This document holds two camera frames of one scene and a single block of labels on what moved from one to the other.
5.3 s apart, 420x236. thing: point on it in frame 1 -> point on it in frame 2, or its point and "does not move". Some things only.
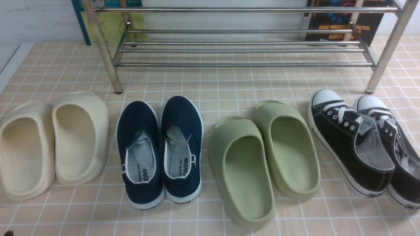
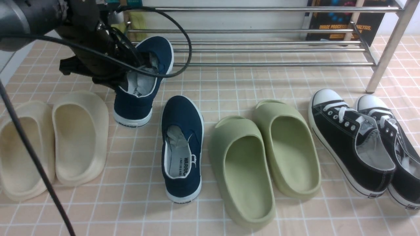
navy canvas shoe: x=138 y=133 -> x=136 y=93
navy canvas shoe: x=182 y=139 does not move
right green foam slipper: x=292 y=151 does not move
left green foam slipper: x=241 y=169 does not move
